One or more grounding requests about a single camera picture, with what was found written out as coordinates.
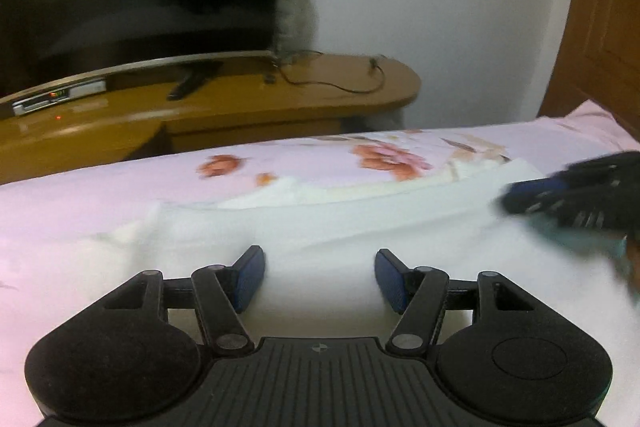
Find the wooden television stand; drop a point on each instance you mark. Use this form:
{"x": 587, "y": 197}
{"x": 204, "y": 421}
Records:
{"x": 320, "y": 102}

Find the wooden door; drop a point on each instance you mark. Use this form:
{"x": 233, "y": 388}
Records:
{"x": 600, "y": 22}

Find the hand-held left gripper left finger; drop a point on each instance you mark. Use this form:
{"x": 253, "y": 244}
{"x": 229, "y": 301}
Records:
{"x": 250, "y": 277}

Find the clear glass vase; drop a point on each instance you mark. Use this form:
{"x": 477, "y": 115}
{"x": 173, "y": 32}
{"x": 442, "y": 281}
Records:
{"x": 299, "y": 12}

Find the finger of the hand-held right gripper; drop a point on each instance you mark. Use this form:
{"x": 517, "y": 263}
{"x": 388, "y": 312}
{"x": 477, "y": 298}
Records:
{"x": 585, "y": 217}
{"x": 535, "y": 190}

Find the light green knit sweater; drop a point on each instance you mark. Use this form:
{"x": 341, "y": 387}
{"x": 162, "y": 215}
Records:
{"x": 325, "y": 227}

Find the silver set-top box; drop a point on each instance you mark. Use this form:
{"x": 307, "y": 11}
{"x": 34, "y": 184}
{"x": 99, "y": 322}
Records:
{"x": 60, "y": 94}

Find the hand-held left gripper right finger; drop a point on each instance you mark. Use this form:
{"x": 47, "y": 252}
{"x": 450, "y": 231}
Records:
{"x": 391, "y": 279}

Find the pink floral bedsheet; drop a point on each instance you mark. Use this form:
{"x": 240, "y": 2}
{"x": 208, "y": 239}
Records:
{"x": 100, "y": 197}

